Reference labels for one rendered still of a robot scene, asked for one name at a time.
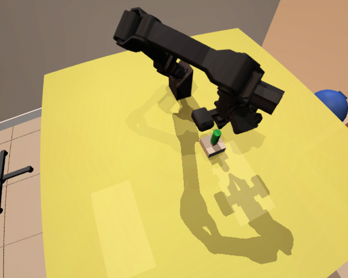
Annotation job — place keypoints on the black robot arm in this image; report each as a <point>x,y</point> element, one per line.
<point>237,75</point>

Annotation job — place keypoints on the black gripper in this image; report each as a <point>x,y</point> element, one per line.
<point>205,119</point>

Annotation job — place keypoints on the beige square block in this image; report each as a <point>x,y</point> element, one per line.
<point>212,150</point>

